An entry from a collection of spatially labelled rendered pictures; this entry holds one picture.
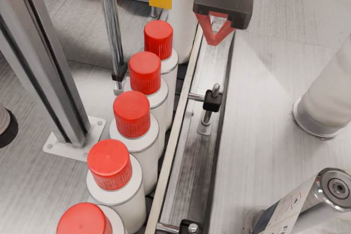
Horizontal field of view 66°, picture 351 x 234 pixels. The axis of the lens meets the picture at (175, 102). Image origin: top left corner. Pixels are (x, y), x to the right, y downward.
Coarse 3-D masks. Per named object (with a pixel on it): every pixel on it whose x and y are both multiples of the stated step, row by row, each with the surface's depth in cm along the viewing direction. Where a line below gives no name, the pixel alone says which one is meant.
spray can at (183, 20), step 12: (180, 0) 43; (192, 0) 43; (180, 12) 45; (192, 12) 45; (180, 24) 46; (192, 24) 47; (180, 36) 49; (192, 36) 50; (180, 48) 51; (180, 60) 54
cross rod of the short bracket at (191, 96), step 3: (189, 93) 47; (192, 93) 47; (195, 93) 48; (189, 96) 47; (192, 96) 47; (195, 96) 47; (198, 96) 47; (201, 96) 47; (204, 96) 47; (192, 99) 47; (195, 99) 47; (198, 99) 47; (201, 99) 47
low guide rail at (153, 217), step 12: (192, 60) 51; (192, 72) 50; (180, 96) 46; (180, 108) 45; (180, 120) 44; (168, 144) 41; (168, 156) 40; (168, 168) 39; (156, 192) 37; (156, 204) 36; (156, 216) 35
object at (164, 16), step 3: (165, 9) 52; (168, 9) 52; (162, 12) 51; (165, 12) 51; (168, 12) 51; (162, 15) 51; (165, 15) 51; (162, 18) 50; (165, 18) 50; (90, 198) 31; (87, 201) 31; (90, 201) 31; (93, 201) 31
